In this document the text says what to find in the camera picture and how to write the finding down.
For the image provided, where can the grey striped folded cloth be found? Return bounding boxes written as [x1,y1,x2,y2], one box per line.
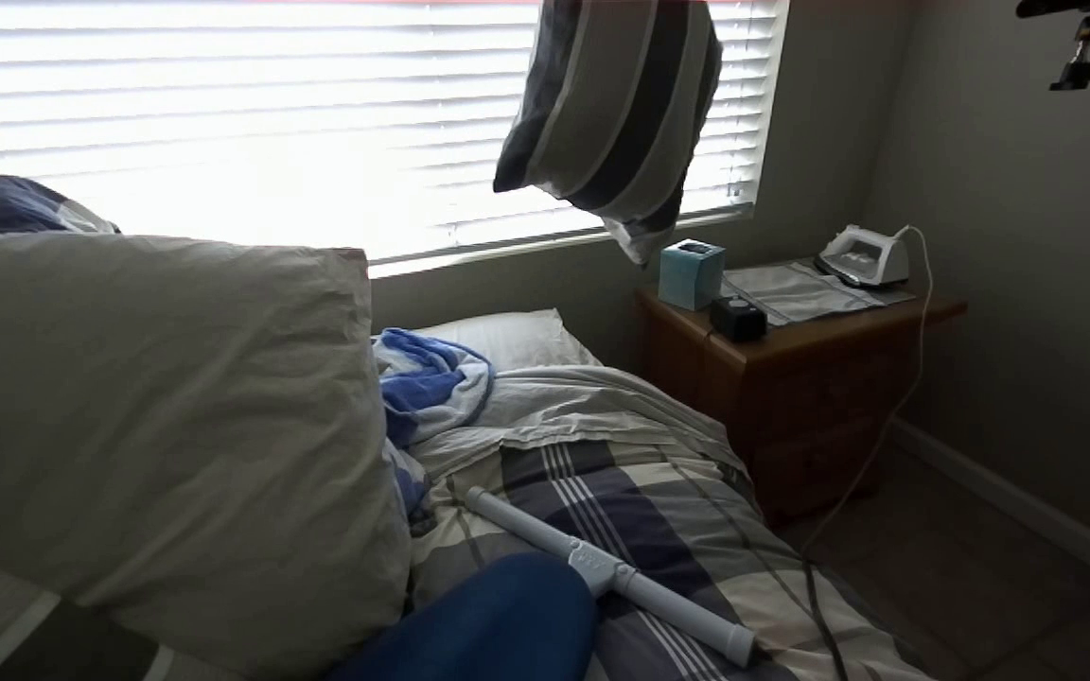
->
[717,254,891,327]

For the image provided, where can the white T-shaped pipe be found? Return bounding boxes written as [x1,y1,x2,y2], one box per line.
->
[456,484,764,668]

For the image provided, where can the white electronic device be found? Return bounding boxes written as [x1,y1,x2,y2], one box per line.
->
[814,221,919,289]

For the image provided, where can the small black clock device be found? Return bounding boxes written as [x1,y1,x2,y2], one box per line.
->
[707,293,770,342]

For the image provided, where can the white flat bed sheet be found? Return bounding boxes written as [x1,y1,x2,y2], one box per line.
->
[410,358,753,487]

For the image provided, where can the brown wooden nightstand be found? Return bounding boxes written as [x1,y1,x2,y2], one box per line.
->
[630,281,973,530]

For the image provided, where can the blue plaid pillow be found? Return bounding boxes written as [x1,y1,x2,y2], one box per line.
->
[0,170,126,242]

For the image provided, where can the large beige dark-striped pillow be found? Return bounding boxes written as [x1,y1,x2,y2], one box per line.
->
[489,0,726,267]

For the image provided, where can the solid blue cushion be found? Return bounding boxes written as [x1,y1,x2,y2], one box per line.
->
[322,548,603,681]

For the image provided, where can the long black cable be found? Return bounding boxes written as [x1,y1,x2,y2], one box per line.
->
[692,474,855,681]

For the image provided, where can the teal tissue box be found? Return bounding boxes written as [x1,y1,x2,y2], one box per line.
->
[656,235,730,312]

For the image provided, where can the blue and white plaid blanket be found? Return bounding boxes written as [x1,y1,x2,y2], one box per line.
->
[406,429,943,681]

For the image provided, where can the thin white cord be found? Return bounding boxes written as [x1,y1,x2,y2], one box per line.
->
[804,220,943,548]

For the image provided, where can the small beige grey-striped pillow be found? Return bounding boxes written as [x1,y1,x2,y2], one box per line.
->
[0,552,185,681]

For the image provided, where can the plain white pillow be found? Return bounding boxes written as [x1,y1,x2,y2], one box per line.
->
[0,230,415,681]

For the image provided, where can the blue and white striped cloth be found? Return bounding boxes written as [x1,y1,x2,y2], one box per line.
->
[370,322,499,455]

